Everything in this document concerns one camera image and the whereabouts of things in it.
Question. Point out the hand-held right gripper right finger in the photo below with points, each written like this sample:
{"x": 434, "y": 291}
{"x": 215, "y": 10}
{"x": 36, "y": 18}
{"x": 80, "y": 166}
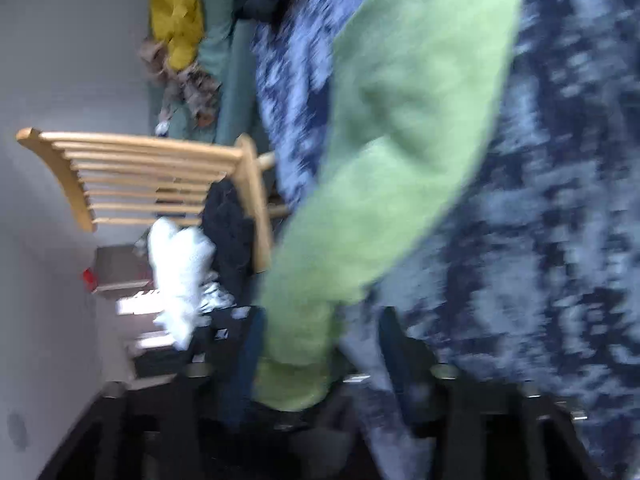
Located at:
{"x": 400, "y": 360}

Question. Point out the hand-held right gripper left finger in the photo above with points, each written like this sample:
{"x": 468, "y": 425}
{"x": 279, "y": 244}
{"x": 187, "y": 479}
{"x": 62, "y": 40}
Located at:
{"x": 247, "y": 360}

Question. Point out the green t-shirt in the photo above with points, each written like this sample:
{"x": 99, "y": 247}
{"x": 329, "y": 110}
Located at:
{"x": 400, "y": 110}

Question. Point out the white cloth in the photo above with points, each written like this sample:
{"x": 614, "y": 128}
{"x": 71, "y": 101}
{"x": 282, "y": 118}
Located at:
{"x": 180, "y": 260}

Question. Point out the black clothing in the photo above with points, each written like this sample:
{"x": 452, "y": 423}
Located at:
{"x": 230, "y": 240}

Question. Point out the wooden slatted chair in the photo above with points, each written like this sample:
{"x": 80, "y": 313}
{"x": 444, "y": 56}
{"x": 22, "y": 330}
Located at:
{"x": 250, "y": 200}

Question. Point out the small red object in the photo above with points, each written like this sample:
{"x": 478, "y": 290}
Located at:
{"x": 89, "y": 276}

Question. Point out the blue patterned blanket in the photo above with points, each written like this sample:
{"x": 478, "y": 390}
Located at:
{"x": 550, "y": 210}

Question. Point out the floral patterned cloth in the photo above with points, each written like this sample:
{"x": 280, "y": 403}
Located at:
{"x": 195, "y": 90}

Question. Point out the teal cushion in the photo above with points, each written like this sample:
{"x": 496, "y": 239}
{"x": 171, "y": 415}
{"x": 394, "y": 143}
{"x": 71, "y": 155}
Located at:
{"x": 220, "y": 35}

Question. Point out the yellow cloth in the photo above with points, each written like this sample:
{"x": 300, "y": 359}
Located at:
{"x": 175, "y": 10}

